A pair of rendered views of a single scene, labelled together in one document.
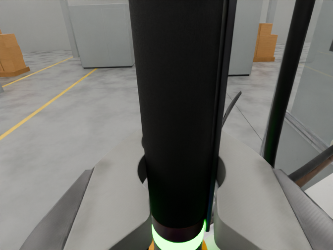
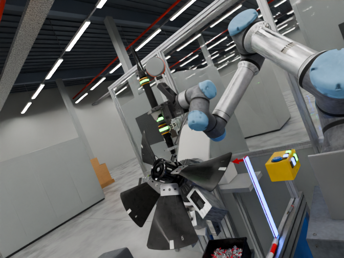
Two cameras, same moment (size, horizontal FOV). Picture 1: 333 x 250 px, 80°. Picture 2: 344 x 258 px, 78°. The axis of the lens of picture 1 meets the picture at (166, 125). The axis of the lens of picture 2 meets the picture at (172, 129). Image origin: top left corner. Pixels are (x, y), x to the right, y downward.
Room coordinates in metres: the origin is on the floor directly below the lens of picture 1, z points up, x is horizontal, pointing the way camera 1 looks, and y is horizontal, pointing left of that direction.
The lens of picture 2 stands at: (-0.61, 0.76, 1.42)
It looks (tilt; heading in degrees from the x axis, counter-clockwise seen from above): 2 degrees down; 310
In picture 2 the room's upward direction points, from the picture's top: 22 degrees counter-clockwise
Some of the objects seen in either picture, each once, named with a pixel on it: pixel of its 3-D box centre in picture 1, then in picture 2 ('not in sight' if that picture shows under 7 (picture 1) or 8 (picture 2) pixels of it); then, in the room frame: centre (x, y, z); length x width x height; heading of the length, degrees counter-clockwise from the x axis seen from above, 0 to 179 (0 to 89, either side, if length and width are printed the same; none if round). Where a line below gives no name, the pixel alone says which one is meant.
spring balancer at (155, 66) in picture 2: not in sight; (155, 67); (0.47, -0.61, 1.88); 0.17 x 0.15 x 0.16; 177
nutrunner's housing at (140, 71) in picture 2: not in sight; (155, 109); (0.08, 0.00, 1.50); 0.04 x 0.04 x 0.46
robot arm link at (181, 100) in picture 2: not in sight; (187, 99); (-0.11, 0.00, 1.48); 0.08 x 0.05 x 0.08; 87
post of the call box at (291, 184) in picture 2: not in sight; (291, 185); (-0.29, -0.28, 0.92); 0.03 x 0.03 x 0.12; 87
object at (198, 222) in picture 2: not in sight; (196, 220); (0.11, -0.01, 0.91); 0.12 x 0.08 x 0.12; 87
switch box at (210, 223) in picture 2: not in sight; (211, 214); (0.29, -0.35, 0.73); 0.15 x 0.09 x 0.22; 87
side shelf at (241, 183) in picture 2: not in sight; (232, 183); (0.17, -0.56, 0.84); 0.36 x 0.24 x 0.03; 177
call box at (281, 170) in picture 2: not in sight; (283, 166); (-0.29, -0.28, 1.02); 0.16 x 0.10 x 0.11; 87
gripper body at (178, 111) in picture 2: not in sight; (174, 107); (-0.03, 0.00, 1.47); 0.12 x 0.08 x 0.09; 177
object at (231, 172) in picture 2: not in sight; (221, 173); (0.24, -0.59, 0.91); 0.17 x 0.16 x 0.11; 87
